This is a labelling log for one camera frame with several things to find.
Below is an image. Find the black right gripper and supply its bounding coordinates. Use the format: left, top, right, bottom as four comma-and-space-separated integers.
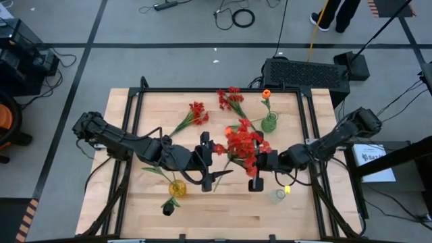
248, 150, 281, 192

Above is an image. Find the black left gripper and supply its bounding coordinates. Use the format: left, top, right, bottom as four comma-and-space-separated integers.
192, 131, 234, 192

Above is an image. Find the red artificial flower spray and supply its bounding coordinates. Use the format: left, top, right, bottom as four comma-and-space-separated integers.
213, 117, 273, 179
167, 101, 210, 138
217, 86, 257, 132

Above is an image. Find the yellow textured glass vase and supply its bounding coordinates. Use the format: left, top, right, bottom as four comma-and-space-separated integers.
168, 179, 188, 198

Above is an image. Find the green glass vase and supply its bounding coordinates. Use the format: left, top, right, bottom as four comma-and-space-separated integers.
260, 111, 279, 134

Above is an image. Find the clear glass vase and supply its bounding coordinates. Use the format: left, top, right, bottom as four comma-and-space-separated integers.
269, 188, 287, 205

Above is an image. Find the black computer tower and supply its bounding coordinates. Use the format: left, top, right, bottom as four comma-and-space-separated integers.
259, 57, 352, 109

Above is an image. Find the white printed paper sheet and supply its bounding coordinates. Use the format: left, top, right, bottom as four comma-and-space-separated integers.
352, 143, 397, 184

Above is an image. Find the black stand with pole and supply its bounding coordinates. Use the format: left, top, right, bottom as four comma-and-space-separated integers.
333, 0, 414, 82

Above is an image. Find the person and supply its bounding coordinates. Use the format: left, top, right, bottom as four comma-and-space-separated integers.
309, 0, 362, 34

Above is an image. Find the black power strip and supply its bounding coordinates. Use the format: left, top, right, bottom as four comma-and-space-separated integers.
153, 0, 179, 11

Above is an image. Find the black device on stand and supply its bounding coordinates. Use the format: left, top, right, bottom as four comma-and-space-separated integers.
417, 61, 432, 97

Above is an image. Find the hazard-striped black floor mat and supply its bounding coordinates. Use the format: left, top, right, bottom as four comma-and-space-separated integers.
367, 0, 416, 19
0, 197, 40, 243

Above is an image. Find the orange black shop vacuum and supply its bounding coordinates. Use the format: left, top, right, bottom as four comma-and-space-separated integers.
0, 90, 34, 165

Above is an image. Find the black equipment cart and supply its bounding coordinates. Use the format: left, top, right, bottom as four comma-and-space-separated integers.
0, 16, 61, 97

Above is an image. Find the black metal table frame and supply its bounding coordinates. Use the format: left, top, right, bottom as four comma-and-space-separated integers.
76, 76, 364, 241

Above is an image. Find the black side stand frame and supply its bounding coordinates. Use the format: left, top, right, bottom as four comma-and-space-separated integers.
344, 134, 432, 220

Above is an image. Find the yellow power cable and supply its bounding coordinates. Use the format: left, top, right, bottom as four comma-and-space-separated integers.
306, 0, 330, 63

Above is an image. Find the black power cable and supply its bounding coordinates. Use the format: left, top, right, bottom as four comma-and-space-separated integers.
272, 0, 290, 58

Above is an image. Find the coiled black cable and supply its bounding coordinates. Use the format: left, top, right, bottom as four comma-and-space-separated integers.
231, 8, 256, 29

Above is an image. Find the thin black floor cable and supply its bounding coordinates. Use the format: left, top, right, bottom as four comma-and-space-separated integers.
213, 0, 252, 31

